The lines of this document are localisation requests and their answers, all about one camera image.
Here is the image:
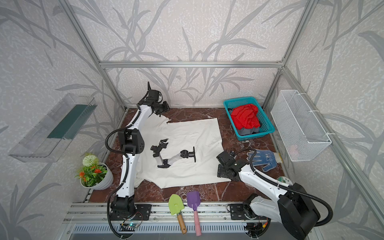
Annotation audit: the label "white printed t-shirt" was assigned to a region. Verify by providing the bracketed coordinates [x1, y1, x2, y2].
[134, 115, 228, 189]

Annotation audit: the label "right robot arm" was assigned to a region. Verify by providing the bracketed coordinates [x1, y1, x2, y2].
[217, 151, 321, 240]

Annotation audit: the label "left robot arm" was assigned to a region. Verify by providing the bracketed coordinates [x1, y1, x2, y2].
[105, 89, 170, 217]

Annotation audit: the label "blue dotted work glove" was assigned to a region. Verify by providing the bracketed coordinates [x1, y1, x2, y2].
[247, 150, 278, 173]

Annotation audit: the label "grey t-shirt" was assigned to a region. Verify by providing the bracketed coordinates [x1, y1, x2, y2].
[238, 128, 260, 136]

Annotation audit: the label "purple toy shovel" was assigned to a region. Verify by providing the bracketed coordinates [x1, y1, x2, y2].
[187, 191, 202, 237]

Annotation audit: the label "teal plastic basket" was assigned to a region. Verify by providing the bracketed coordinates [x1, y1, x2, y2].
[223, 97, 275, 141]

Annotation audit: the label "red t-shirt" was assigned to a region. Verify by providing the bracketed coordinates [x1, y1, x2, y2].
[230, 104, 261, 130]

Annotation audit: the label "green toy shovel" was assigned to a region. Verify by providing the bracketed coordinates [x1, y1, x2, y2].
[168, 194, 188, 234]

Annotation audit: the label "potted artificial flowers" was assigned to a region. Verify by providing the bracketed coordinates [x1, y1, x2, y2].
[76, 153, 114, 191]

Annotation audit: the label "small green circuit board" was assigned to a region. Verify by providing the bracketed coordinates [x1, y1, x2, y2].
[120, 223, 141, 232]

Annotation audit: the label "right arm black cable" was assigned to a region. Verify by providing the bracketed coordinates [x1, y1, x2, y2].
[233, 148, 334, 227]

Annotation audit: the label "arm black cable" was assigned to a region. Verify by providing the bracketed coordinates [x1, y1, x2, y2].
[233, 148, 334, 227]
[104, 81, 151, 239]

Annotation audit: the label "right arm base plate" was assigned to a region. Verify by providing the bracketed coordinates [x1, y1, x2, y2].
[227, 204, 267, 221]

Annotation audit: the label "aluminium front rail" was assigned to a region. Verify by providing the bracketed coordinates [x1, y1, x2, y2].
[62, 201, 316, 224]

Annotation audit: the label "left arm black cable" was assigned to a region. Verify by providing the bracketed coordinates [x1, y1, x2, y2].
[104, 81, 151, 239]

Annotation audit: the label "aluminium frame crossbar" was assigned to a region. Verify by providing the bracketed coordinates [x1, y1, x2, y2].
[99, 61, 283, 69]

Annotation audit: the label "white wire mesh basket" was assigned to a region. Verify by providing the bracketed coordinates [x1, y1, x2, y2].
[271, 90, 332, 162]

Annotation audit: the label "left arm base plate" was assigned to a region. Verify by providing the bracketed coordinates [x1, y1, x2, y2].
[110, 204, 152, 221]

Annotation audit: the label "clear plastic wall shelf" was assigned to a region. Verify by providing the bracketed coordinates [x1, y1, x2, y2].
[9, 94, 98, 163]

